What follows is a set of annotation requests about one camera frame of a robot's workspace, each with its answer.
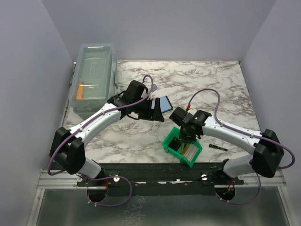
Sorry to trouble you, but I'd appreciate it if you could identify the gold card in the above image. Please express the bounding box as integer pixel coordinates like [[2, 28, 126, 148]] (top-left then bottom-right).
[[180, 143, 190, 156]]

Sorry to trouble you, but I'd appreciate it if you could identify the clear plastic storage box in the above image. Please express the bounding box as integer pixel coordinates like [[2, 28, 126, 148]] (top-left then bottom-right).
[[69, 43, 118, 120]]

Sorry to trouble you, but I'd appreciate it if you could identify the green plastic bin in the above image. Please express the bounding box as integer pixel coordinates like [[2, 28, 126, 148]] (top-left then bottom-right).
[[162, 127, 203, 168]]

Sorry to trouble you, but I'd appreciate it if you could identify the orange tool in box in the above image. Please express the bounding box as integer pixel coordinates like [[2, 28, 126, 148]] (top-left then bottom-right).
[[75, 83, 84, 100]]

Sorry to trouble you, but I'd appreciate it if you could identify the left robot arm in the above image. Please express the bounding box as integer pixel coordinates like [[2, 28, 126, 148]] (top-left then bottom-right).
[[48, 80, 164, 186]]

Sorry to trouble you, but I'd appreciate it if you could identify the black green screwdriver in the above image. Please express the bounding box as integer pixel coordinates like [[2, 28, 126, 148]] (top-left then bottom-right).
[[209, 144, 228, 151]]

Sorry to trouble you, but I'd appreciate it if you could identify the black leather card holder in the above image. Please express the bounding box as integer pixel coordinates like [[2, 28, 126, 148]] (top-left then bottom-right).
[[160, 96, 173, 113]]

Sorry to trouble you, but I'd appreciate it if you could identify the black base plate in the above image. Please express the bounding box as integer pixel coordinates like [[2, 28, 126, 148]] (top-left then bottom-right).
[[48, 162, 273, 197]]

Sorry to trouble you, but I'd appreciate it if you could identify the stack of silver cards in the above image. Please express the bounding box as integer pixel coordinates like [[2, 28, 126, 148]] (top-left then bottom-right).
[[184, 144, 198, 161]]

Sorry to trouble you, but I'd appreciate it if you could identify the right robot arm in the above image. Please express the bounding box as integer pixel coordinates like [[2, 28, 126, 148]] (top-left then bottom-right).
[[169, 107, 284, 185]]

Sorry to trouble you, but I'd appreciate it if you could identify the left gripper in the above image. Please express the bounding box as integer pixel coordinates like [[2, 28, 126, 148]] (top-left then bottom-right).
[[133, 97, 165, 122]]

